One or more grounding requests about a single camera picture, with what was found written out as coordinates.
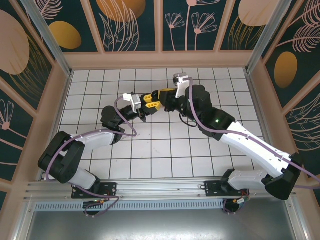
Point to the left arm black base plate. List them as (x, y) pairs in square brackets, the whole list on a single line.
[(110, 187)]

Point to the yellow power connector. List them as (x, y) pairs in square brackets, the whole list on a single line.
[(101, 201), (240, 200)]

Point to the grey metal sheet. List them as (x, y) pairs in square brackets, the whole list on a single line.
[(160, 225)]

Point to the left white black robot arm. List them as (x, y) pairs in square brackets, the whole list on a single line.
[(97, 141)]

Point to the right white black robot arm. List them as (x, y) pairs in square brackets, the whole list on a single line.
[(250, 145)]

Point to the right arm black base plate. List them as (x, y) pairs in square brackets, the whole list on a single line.
[(212, 187)]

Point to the aluminium frame post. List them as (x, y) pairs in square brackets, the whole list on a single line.
[(267, 32), (46, 32)]

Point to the aluminium side rail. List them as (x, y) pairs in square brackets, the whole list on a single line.
[(263, 125)]

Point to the aluminium mounting rail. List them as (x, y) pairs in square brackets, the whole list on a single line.
[(160, 186)]

